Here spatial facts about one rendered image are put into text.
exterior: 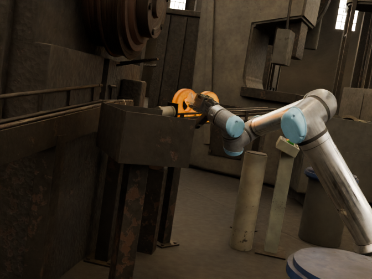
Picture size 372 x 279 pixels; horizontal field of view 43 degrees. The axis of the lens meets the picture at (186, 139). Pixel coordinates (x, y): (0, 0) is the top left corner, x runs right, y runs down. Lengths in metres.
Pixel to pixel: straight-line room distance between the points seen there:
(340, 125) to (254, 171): 1.53
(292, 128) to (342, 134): 2.21
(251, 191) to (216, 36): 2.46
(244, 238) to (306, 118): 1.04
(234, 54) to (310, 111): 2.94
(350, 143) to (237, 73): 1.29
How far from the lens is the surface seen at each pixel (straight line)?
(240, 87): 4.51
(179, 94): 2.28
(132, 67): 2.28
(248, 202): 2.47
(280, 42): 4.23
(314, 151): 1.69
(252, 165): 2.44
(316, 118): 1.68
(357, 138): 3.92
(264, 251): 2.59
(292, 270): 1.18
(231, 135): 2.09
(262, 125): 2.12
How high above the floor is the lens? 0.81
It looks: 6 degrees down
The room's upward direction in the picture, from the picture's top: 9 degrees clockwise
